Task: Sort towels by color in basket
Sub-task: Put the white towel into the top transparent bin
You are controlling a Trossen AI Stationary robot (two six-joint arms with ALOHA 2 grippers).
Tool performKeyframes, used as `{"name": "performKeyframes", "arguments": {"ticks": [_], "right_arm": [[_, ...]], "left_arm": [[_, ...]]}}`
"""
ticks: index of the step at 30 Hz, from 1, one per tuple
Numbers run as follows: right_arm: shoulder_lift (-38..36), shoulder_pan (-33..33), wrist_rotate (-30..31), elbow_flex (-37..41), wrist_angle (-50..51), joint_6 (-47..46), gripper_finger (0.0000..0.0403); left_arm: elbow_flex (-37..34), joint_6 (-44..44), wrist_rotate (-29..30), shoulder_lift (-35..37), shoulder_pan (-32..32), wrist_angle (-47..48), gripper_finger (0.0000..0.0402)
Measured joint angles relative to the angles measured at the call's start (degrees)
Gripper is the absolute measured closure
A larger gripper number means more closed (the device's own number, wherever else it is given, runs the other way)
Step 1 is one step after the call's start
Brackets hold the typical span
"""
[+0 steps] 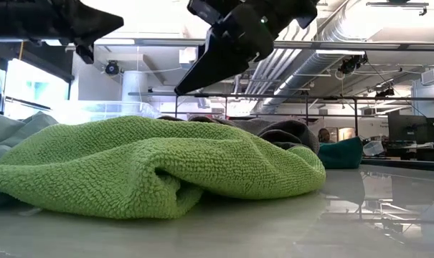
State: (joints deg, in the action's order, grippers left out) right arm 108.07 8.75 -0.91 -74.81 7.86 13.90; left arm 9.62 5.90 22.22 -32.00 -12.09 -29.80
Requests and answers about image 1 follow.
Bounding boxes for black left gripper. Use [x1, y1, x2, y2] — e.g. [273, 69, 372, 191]
[0, 0, 125, 65]

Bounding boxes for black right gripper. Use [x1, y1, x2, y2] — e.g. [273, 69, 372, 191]
[174, 0, 318, 96]

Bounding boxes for dark gray towel white tag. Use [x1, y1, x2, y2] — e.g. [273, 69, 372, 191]
[156, 114, 275, 136]

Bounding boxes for dark gray towel beige label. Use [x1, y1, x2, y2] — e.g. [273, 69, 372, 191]
[256, 119, 321, 155]

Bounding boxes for pale teal towel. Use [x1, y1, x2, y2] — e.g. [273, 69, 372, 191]
[0, 110, 59, 211]

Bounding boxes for lime green towel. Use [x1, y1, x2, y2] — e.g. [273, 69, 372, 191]
[0, 115, 327, 220]

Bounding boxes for dark teal towel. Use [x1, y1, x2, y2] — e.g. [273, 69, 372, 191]
[317, 135, 364, 170]

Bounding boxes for white ceiling box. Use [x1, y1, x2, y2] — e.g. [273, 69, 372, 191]
[179, 46, 199, 71]

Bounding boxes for white ceiling pipes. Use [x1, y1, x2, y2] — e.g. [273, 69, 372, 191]
[244, 48, 303, 96]

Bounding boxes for long ceiling light beam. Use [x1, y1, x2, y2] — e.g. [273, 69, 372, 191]
[44, 37, 434, 51]

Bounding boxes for white round column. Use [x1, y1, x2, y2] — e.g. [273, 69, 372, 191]
[121, 70, 148, 103]

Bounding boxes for clear plastic bin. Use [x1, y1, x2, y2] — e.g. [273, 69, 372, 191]
[51, 100, 163, 125]

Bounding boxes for bright window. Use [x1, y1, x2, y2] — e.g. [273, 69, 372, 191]
[4, 58, 71, 120]

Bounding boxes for person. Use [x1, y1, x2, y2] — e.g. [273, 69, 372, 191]
[316, 128, 334, 144]

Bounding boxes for small clear container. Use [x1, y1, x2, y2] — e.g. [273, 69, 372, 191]
[362, 140, 385, 157]

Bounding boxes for black ceiling track light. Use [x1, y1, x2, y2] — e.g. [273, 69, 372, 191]
[366, 1, 430, 17]

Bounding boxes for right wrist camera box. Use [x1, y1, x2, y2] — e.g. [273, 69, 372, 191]
[187, 0, 221, 26]

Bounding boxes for black metal rack frame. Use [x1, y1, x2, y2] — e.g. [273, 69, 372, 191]
[128, 92, 434, 139]

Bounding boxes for silver ribbed air duct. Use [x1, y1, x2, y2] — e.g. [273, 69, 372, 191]
[259, 6, 346, 114]

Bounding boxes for white wall unit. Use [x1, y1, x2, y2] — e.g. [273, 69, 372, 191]
[420, 67, 434, 86]

